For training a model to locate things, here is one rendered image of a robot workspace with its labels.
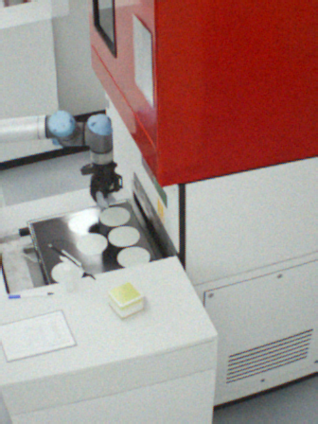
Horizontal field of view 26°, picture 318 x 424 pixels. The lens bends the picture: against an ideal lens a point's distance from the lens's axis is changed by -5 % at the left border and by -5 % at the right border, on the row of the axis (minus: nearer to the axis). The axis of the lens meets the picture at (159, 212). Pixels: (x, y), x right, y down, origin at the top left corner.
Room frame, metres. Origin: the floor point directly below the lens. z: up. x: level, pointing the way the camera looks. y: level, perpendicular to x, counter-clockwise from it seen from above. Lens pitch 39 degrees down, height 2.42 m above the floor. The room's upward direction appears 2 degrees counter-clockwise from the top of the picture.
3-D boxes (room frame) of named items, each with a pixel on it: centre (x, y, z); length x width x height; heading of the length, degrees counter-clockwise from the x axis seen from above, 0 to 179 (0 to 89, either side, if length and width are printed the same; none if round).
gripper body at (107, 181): (1.92, 0.17, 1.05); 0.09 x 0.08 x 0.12; 45
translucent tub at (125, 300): (1.40, 0.10, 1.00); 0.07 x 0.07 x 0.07; 32
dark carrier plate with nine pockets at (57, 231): (1.76, 0.22, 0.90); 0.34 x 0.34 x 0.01; 17
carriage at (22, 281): (1.66, 0.47, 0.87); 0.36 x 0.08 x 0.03; 17
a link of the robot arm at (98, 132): (1.92, 0.18, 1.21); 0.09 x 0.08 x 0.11; 87
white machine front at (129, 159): (2.01, 0.06, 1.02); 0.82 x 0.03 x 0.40; 17
